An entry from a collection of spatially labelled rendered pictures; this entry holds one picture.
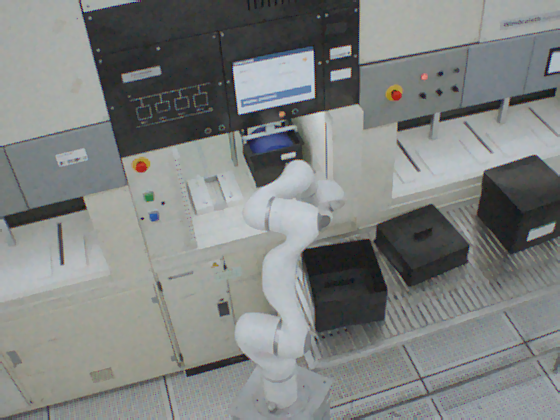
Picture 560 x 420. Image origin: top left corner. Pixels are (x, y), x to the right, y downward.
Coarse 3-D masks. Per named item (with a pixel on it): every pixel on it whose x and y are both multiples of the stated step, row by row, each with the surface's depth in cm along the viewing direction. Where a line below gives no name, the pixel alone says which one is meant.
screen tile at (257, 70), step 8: (240, 72) 212; (248, 72) 213; (256, 72) 214; (264, 72) 215; (272, 72) 216; (264, 80) 217; (272, 80) 218; (240, 88) 217; (248, 88) 218; (256, 88) 219; (264, 88) 220; (272, 88) 221
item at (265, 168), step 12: (288, 120) 279; (240, 132) 275; (264, 132) 270; (276, 132) 270; (288, 132) 282; (300, 144) 267; (252, 156) 264; (264, 156) 265; (276, 156) 267; (288, 156) 269; (300, 156) 271; (252, 168) 272; (264, 168) 269; (276, 168) 271; (264, 180) 274
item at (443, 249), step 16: (432, 208) 272; (384, 224) 266; (400, 224) 266; (416, 224) 265; (432, 224) 265; (448, 224) 264; (384, 240) 263; (400, 240) 259; (416, 240) 259; (432, 240) 258; (448, 240) 258; (464, 240) 257; (400, 256) 254; (416, 256) 252; (432, 256) 252; (448, 256) 253; (464, 256) 258; (400, 272) 258; (416, 272) 250; (432, 272) 255
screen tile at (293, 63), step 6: (282, 60) 214; (288, 60) 215; (294, 60) 216; (300, 60) 216; (276, 66) 215; (282, 66) 216; (288, 66) 217; (294, 66) 217; (300, 66) 218; (306, 66) 219; (276, 72) 217; (306, 72) 220; (282, 78) 219; (288, 78) 220; (294, 78) 221; (300, 78) 221; (306, 78) 222; (282, 84) 221; (288, 84) 221; (294, 84) 222
